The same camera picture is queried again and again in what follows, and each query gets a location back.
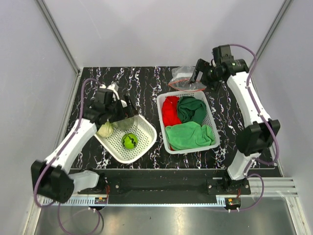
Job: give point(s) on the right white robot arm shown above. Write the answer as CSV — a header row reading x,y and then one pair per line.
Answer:
x,y
257,141

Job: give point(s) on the empty white perforated basket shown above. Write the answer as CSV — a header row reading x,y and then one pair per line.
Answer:
x,y
145,133

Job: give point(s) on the red cloth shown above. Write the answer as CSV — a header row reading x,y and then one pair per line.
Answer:
x,y
169,111

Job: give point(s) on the white basket with cloths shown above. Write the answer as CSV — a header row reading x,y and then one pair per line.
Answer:
x,y
209,120

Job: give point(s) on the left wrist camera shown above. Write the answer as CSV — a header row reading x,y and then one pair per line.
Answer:
x,y
111,88

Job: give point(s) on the green fake cabbage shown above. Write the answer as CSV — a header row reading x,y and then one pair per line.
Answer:
x,y
106,130

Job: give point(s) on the light green towel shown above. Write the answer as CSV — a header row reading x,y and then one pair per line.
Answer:
x,y
189,135

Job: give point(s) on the dark green cloth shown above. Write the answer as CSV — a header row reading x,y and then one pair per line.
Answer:
x,y
191,109

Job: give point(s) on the green fake watermelon ball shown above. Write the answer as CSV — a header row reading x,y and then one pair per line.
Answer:
x,y
129,141

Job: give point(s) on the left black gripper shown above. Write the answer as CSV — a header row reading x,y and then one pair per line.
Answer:
x,y
125,112

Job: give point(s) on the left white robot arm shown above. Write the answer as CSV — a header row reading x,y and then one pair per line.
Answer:
x,y
51,178

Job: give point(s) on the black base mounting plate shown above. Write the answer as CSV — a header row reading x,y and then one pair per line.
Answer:
x,y
211,186

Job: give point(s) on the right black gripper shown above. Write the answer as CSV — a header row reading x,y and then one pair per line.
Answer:
x,y
202,66

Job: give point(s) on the white slotted cable duct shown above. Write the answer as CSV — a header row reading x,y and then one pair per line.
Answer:
x,y
87,201

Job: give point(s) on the clear zip top bag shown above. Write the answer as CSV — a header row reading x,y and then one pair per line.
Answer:
x,y
181,80

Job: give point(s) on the netted green fake melon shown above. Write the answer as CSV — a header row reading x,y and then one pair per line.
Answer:
x,y
125,124

